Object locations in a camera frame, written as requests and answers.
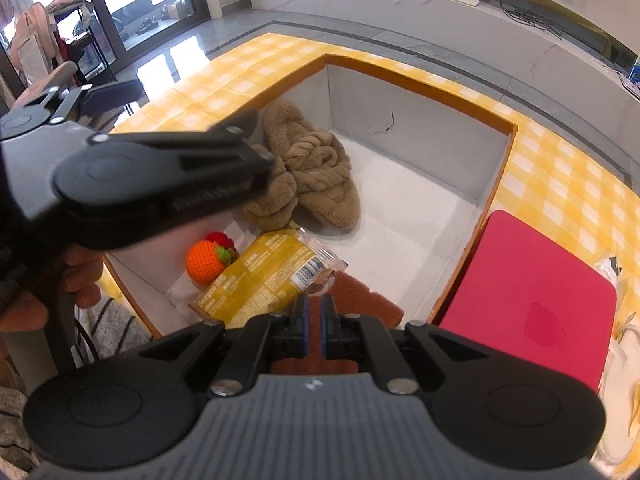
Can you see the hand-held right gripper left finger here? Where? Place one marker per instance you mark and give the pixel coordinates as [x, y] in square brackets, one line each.
[301, 327]

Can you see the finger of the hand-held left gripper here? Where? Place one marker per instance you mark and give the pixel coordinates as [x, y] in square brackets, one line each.
[100, 95]
[220, 165]

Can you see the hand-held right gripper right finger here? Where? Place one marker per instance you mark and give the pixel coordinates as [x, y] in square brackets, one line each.
[325, 327]

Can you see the brown sponge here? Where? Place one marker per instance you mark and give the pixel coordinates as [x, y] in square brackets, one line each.
[365, 297]

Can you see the yellow snack packet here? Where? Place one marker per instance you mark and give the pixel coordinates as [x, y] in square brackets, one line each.
[265, 280]

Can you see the red crochet strawberry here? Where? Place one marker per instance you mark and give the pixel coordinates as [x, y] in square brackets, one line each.
[222, 242]

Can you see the orange crochet ball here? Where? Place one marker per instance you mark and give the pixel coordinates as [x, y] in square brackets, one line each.
[205, 260]

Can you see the orange storage box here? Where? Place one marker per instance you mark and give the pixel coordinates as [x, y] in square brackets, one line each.
[410, 210]

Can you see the white plastic bag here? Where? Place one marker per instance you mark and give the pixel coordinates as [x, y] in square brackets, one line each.
[622, 385]

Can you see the person's left forearm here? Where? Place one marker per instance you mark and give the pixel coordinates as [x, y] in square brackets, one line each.
[22, 312]

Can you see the person's left hand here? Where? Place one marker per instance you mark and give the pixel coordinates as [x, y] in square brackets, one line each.
[82, 275]

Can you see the pair of dark shoes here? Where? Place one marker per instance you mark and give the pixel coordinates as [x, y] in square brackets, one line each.
[147, 26]

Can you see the rack with pink bags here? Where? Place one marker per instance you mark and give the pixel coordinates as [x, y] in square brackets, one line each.
[37, 35]

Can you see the red square box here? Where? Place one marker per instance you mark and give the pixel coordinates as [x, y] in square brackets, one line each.
[525, 300]

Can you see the white marble television bench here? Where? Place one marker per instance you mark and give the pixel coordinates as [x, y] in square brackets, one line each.
[450, 35]

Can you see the blue green box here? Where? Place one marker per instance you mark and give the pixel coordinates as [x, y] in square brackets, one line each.
[635, 77]

